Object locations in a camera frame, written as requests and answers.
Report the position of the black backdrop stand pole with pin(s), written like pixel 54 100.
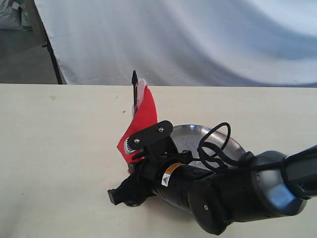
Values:
pixel 48 45

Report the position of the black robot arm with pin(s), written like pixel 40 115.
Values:
pixel 255 187

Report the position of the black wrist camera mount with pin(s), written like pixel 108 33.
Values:
pixel 154 140

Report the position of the white sacks in background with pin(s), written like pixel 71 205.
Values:
pixel 14 16

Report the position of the red flag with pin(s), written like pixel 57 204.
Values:
pixel 144 114

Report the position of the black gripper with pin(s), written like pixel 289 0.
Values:
pixel 181 185

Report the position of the white backdrop curtain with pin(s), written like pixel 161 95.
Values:
pixel 184 42

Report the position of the round stainless steel plate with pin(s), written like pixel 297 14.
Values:
pixel 188 136

